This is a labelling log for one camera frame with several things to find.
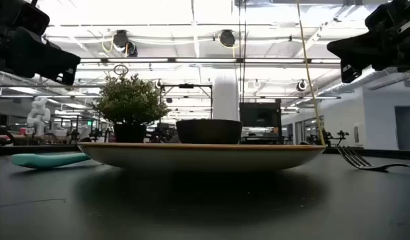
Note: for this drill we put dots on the black background robot arm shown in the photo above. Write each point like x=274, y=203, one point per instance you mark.
x=328, y=136

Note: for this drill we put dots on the yellow round plate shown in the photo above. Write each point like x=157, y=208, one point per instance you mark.
x=201, y=156

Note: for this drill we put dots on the black rig frame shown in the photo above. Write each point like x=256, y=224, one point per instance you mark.
x=186, y=86

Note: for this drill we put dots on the white humanoid robot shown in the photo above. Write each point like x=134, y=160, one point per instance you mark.
x=38, y=115

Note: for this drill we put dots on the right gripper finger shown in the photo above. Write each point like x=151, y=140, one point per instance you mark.
x=350, y=70
x=351, y=48

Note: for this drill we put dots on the black bowl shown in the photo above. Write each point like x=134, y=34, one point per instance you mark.
x=208, y=131

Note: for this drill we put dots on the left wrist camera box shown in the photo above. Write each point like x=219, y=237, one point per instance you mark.
x=33, y=18

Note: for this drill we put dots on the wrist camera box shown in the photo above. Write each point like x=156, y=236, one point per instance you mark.
x=33, y=18
x=379, y=16

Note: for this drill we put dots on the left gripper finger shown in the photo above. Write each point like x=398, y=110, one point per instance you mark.
x=51, y=71
x=44, y=46

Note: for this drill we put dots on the black monitor screen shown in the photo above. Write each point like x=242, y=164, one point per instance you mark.
x=260, y=115

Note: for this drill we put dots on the green potted plant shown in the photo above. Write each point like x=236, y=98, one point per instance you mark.
x=131, y=100

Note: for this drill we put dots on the white pillar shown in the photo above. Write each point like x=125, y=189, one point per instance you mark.
x=226, y=96

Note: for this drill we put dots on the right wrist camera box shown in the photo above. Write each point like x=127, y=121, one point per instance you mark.
x=379, y=16

